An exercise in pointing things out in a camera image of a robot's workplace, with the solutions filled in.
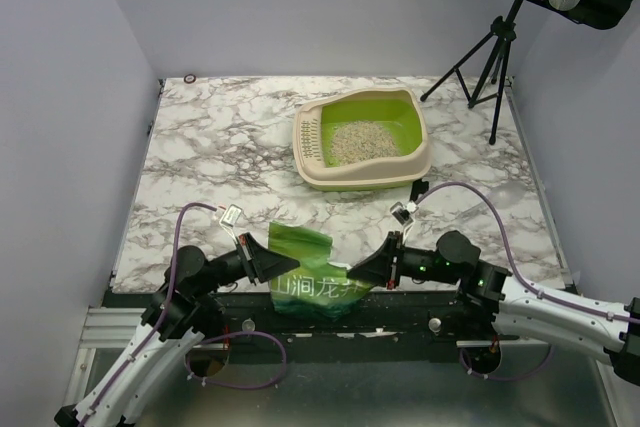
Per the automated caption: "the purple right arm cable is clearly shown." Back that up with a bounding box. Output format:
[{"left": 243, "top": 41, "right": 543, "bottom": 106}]
[{"left": 412, "top": 181, "right": 640, "bottom": 321}]

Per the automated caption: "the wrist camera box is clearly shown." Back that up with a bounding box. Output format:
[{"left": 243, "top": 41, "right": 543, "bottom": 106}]
[
  {"left": 390, "top": 201, "right": 418, "bottom": 229},
  {"left": 217, "top": 204, "right": 243, "bottom": 237}
]

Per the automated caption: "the green and beige litter box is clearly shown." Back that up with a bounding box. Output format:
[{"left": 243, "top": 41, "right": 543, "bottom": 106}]
[{"left": 292, "top": 88, "right": 432, "bottom": 191}]

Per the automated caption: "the clear plastic litter scoop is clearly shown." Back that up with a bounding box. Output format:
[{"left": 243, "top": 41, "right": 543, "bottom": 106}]
[{"left": 461, "top": 181, "right": 527, "bottom": 218}]

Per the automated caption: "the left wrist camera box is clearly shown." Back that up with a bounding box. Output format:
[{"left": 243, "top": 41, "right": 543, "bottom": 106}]
[{"left": 217, "top": 204, "right": 243, "bottom": 237}]

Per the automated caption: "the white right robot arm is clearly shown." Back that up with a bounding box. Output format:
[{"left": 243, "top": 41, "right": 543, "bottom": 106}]
[{"left": 347, "top": 231, "right": 639, "bottom": 384}]

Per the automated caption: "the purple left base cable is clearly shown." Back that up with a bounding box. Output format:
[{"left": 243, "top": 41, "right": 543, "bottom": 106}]
[{"left": 187, "top": 330, "right": 289, "bottom": 389}]

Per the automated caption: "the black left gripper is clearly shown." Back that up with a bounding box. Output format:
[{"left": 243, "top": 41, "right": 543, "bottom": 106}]
[{"left": 192, "top": 231, "right": 300, "bottom": 298}]

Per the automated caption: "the black mounting rail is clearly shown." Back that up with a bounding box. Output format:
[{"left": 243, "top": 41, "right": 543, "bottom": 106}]
[{"left": 102, "top": 289, "right": 521, "bottom": 363}]

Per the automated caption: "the clean litter pile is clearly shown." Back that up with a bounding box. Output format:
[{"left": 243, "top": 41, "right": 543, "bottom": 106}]
[{"left": 329, "top": 121, "right": 398, "bottom": 166}]

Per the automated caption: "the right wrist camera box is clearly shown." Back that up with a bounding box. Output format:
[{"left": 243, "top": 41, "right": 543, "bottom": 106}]
[{"left": 390, "top": 201, "right": 418, "bottom": 229}]

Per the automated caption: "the black T-shaped bracket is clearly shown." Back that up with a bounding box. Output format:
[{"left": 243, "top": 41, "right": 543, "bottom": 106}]
[{"left": 409, "top": 179, "right": 430, "bottom": 203}]

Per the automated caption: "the green cat litter bag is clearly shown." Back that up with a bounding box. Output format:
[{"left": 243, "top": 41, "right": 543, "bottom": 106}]
[{"left": 268, "top": 222, "right": 373, "bottom": 321}]

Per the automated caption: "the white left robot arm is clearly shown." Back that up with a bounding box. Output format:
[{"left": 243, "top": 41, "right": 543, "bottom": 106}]
[{"left": 54, "top": 233, "right": 299, "bottom": 426}]

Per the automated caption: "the black tripod stand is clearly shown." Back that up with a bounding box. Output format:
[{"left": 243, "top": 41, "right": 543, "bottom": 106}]
[{"left": 419, "top": 0, "right": 523, "bottom": 145}]

